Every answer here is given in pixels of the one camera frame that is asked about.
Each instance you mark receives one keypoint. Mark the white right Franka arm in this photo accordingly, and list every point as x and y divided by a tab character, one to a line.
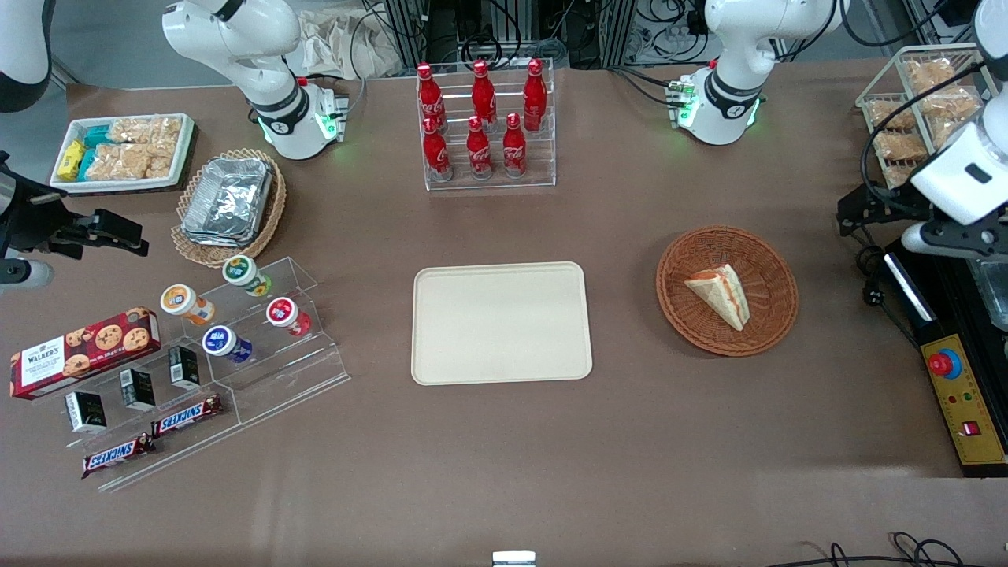
236	35

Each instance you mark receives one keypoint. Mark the red lid yogurt cup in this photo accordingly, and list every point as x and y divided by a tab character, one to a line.
281	312

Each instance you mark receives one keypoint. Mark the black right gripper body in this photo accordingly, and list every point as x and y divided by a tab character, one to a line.
35	221

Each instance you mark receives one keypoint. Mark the stack of foil containers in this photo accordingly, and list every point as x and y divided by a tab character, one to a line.
228	201

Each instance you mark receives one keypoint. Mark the clear acrylic bottle rack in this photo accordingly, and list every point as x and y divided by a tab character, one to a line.
543	153

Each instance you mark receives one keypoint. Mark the metal pan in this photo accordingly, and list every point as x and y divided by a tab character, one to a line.
994	295

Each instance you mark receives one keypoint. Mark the bagged fried snack packet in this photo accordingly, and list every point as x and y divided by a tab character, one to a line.
898	175
947	132
929	73
890	116
898	146
949	102

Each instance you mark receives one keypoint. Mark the yellow snack packet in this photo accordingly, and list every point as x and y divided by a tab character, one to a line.
71	160

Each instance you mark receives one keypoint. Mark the black countertop machine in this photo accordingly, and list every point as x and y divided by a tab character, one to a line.
957	315

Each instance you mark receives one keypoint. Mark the beige plastic serving tray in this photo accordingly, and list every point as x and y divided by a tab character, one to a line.
500	323

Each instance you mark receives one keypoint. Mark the small black carton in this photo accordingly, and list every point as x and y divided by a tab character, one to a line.
85	412
184	367
138	389

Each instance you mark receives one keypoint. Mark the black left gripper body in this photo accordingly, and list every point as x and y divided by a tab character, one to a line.
888	205

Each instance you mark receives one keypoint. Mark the white rectangular snack bin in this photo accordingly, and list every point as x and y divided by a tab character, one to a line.
185	153

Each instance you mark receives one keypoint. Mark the blue lid yogurt cup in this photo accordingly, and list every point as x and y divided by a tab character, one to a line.
220	342

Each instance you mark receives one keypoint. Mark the red Walkers cookie box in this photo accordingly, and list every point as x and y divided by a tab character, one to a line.
87	354

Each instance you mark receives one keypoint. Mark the brown round wicker basket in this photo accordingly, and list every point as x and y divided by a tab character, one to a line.
768	268

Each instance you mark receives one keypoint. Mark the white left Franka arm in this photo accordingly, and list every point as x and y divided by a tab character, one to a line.
724	47

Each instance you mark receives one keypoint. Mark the crumpled white cloth bag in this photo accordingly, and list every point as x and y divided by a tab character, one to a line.
339	47

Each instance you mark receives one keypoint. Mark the green lid yogurt cup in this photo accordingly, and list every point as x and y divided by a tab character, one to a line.
240	272

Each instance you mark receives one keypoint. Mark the yellow control panel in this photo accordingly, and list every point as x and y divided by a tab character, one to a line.
972	409

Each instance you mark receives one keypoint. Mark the Snickers chocolate bar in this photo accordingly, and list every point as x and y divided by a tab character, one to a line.
187	416
118	455

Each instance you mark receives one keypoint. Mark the tall clear acrylic step stand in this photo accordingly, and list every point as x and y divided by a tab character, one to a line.
307	378

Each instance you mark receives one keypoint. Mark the low clear acrylic step stand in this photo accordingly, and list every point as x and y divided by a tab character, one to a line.
189	445

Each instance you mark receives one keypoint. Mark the clear rice cracker packet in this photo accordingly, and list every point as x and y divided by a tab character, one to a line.
146	130
163	161
118	161

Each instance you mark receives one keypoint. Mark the light oval wicker basket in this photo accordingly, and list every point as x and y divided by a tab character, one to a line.
272	213

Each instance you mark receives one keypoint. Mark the teal snack packet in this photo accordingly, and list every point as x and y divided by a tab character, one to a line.
97	135
87	164

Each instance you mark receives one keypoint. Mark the triangular sandwich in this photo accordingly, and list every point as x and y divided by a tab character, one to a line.
720	295

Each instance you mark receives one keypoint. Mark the red emergency stop button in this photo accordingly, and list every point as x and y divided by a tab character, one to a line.
943	364

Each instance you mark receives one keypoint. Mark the red cola bottle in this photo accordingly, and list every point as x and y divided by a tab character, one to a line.
430	94
479	151
436	153
483	90
535	94
514	150

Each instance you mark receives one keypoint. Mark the orange lid yogurt cup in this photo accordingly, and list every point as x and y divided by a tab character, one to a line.
179	301

